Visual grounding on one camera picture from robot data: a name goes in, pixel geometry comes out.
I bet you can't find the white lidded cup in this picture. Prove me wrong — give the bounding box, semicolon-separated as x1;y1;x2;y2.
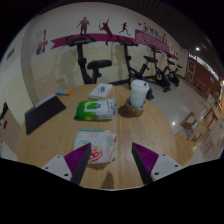
129;79;150;109

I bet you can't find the flat white box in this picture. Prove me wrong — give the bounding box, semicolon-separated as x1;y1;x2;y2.
88;82;114;100

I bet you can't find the small orange and blue object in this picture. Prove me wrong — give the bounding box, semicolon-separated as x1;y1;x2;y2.
55;88;73;96

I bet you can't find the wooden chairs and tables group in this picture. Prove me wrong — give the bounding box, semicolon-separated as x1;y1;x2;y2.
179;93;224;158

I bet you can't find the black tablet with keyboard cover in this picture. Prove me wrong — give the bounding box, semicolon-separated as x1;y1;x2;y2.
24;93;67;136

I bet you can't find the white printed towel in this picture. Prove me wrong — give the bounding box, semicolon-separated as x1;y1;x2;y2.
73;129;118;164

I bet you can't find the wall poster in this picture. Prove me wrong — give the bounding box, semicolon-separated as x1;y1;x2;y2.
35;29;48;56

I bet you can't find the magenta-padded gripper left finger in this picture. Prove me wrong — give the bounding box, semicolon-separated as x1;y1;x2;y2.
41;143;92;186

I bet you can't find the green wet wipes pack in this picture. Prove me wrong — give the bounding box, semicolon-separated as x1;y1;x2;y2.
73;98;117;122

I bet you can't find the brown tape roll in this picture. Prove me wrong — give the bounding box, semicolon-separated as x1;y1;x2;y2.
124;97;148;118

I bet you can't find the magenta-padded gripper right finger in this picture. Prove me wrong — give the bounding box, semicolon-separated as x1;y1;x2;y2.
131;142;184;186

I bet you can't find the grey wall sign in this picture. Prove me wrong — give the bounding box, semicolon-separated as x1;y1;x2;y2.
6;47;16;61

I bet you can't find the light wooden chair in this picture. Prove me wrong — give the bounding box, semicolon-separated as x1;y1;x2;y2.
33;74;58;101

